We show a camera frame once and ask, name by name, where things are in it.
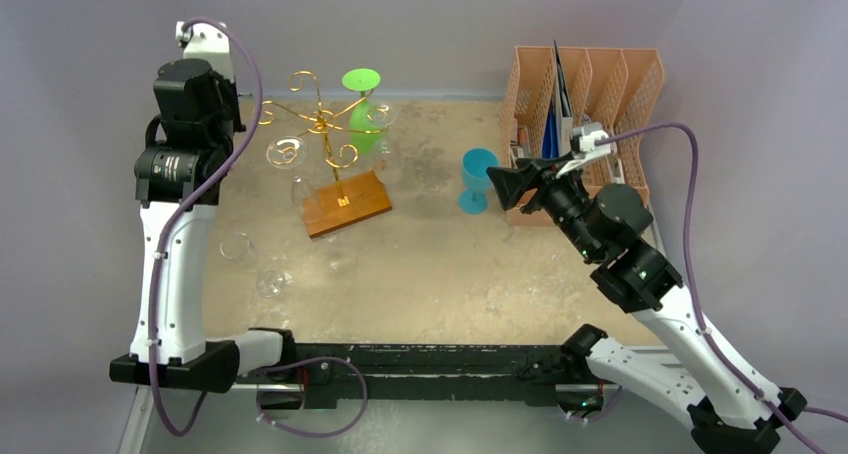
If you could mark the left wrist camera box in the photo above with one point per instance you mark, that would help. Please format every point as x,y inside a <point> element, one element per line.
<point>206,42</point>

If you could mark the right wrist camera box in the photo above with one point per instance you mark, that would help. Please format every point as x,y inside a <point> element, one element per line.
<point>589,143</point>

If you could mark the blue plastic goblet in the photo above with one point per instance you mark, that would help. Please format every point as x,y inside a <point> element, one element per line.
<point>475,162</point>

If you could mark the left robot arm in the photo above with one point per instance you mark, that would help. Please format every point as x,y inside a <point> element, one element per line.
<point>185,144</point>

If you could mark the clear glass back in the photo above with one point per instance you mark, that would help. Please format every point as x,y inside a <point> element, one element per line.
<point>238,249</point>

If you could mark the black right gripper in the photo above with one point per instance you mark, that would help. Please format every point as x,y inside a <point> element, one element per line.
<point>534,187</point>

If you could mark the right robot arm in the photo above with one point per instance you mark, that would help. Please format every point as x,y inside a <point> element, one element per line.
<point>706,395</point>

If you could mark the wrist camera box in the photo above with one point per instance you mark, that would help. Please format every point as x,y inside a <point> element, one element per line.
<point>206,42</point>
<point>589,143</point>

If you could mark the blue folder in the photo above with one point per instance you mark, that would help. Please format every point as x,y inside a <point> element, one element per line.
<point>550,140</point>

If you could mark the gold wine glass rack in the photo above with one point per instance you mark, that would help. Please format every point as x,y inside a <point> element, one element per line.
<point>345,201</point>

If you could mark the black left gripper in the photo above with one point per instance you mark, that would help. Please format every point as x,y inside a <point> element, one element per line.
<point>228,89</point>

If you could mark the clear flute wine glass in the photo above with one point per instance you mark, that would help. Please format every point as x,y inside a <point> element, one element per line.
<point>290,154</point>

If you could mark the grey white folder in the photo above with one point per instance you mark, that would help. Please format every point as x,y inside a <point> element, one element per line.
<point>563,107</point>

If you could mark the peach file organizer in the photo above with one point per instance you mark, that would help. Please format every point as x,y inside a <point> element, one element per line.
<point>615,87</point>

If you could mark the green plastic goblet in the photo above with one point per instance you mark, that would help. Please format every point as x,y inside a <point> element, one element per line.
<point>366,124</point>

